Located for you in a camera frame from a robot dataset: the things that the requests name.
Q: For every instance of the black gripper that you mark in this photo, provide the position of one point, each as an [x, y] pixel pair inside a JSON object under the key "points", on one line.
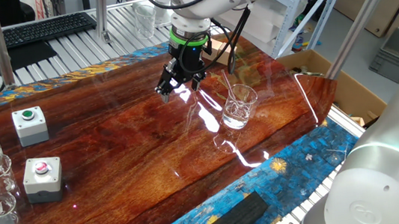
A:
{"points": [[191, 60]]}

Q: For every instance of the brown cardboard box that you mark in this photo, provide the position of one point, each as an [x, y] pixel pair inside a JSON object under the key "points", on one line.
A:
{"points": [[355, 90]]}

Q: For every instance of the grey plastic crate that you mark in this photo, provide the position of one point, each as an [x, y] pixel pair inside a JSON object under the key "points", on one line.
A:
{"points": [[393, 56]]}

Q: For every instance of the clear glass stirring rod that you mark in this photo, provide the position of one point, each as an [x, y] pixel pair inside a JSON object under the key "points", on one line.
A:
{"points": [[228, 86]]}

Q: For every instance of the red push button box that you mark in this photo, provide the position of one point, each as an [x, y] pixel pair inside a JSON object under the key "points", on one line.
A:
{"points": [[43, 182]]}

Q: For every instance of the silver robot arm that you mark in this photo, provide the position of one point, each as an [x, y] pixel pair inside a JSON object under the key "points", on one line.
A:
{"points": [[380, 182]]}

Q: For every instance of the black office chair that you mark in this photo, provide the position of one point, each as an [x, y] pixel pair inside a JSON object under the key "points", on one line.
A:
{"points": [[14, 8]]}

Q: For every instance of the green push button box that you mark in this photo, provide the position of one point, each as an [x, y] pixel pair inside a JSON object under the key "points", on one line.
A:
{"points": [[30, 125]]}

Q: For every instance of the aluminium frame strut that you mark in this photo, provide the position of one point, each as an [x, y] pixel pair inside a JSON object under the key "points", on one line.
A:
{"points": [[359, 22]]}

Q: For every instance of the black mouse pad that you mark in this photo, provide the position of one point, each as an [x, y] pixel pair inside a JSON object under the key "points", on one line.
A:
{"points": [[33, 55]]}

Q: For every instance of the black power adapter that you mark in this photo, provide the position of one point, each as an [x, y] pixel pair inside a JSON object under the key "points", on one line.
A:
{"points": [[85, 1]]}

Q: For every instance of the black foam block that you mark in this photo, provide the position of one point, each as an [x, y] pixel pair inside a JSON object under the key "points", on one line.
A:
{"points": [[227, 222]]}

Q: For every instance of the grey socket strip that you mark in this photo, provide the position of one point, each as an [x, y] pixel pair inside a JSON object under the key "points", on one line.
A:
{"points": [[58, 3]]}

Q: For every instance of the blue starry print cloth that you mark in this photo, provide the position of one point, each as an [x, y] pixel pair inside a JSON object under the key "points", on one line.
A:
{"points": [[303, 160]]}

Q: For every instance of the clear plastic measuring cup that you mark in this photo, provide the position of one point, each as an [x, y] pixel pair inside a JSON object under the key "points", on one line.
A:
{"points": [[145, 22]]}

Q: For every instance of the glossy wood print mat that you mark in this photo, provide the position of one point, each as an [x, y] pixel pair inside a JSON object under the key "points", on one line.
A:
{"points": [[131, 142]]}

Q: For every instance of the black computer keyboard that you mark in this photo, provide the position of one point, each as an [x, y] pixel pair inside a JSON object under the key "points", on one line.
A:
{"points": [[47, 29]]}

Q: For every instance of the glass beaker with water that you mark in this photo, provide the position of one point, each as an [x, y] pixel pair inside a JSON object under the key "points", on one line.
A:
{"points": [[239, 116]]}

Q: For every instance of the white metal shelf rack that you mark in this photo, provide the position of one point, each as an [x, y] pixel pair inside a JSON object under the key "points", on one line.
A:
{"points": [[287, 23]]}

